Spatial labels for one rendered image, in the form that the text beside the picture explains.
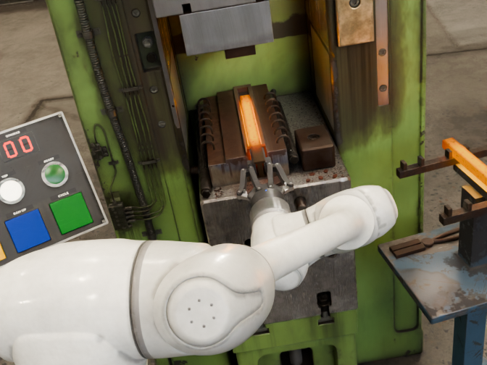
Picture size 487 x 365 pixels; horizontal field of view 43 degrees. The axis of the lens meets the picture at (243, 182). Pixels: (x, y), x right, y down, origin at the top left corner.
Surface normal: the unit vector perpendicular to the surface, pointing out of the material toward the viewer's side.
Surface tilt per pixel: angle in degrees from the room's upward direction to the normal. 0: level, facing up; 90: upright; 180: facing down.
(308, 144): 0
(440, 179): 0
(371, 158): 90
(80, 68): 90
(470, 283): 0
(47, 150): 60
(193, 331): 54
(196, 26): 90
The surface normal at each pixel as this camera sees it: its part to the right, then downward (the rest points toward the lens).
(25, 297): -0.26, -0.29
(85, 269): -0.17, -0.61
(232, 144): -0.14, -0.84
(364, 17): 0.09, 0.52
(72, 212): 0.36, -0.07
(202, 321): 0.00, -0.03
